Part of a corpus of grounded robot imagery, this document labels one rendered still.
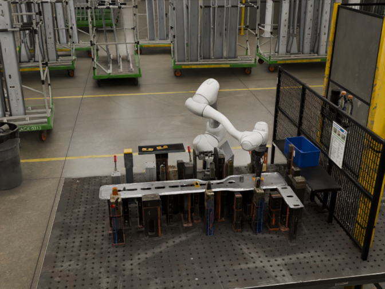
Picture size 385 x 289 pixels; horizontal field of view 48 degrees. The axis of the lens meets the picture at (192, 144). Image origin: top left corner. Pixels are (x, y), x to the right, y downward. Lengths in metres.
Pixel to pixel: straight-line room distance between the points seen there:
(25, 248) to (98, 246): 1.48
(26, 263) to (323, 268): 2.62
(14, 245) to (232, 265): 2.37
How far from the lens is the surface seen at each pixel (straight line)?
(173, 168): 3.27
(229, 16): 10.17
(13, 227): 4.85
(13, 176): 5.53
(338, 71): 5.75
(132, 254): 3.04
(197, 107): 3.28
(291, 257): 3.07
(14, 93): 6.96
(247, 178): 3.32
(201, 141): 3.77
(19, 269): 4.27
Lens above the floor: 2.57
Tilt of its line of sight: 24 degrees down
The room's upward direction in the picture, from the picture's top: straight up
